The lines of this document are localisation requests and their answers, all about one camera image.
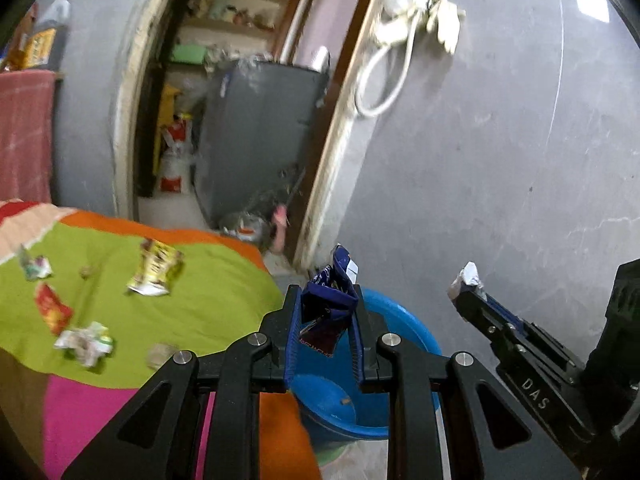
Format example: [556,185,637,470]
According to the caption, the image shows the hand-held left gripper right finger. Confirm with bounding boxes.
[350,284,583,480]

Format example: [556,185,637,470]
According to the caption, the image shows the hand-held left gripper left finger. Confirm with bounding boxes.
[61,284,306,480]

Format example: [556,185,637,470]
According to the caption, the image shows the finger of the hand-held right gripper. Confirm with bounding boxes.
[451,287,599,454]
[481,293,587,387]

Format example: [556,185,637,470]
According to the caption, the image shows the small white paper scrap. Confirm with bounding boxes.
[447,261,482,302]

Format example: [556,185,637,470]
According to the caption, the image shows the blue plastic basin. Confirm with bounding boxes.
[290,287,443,443]

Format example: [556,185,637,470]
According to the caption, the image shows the dark blue snack wrapper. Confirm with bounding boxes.
[297,244,361,358]

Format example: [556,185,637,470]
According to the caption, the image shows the yellow snack wrapper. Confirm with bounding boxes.
[126,237,185,297]

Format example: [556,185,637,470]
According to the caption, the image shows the white green wrapper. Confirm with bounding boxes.
[54,321,116,368]

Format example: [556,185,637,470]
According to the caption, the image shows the red snack wrapper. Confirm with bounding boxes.
[34,282,74,336]

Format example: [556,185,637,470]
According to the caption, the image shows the white cyan wrapper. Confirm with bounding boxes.
[17,245,54,279]

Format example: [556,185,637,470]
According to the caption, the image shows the multicoloured blanket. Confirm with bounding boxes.
[0,200,323,480]

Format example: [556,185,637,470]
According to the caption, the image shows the pink bottle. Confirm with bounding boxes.
[270,202,291,253]

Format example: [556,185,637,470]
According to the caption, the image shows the metal pot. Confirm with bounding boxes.
[220,210,268,243]

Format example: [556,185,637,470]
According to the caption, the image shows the grey washing machine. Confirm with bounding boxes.
[194,57,331,233]

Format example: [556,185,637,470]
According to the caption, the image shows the red white sack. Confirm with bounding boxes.
[159,112,196,193]

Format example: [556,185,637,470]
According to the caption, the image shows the dark wooden door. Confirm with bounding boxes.
[132,0,201,198]

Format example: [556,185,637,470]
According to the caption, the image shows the yellow bag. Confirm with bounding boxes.
[159,85,182,161]

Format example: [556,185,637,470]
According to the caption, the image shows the cream cloth gloves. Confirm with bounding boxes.
[422,0,467,55]

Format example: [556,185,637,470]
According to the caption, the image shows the green box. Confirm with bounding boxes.
[170,42,208,66]

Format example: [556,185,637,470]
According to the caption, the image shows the wooden shelf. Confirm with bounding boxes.
[170,0,321,68]

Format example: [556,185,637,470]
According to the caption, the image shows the red towel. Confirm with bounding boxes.
[0,70,58,203]

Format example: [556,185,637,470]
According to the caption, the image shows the dark liquid bottle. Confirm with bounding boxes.
[30,0,71,68]

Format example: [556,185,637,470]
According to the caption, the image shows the orange packet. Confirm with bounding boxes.
[1,7,33,72]

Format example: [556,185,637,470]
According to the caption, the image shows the wooden door frame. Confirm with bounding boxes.
[111,0,401,273]

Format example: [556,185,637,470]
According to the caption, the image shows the white hose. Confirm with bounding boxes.
[354,7,426,118]

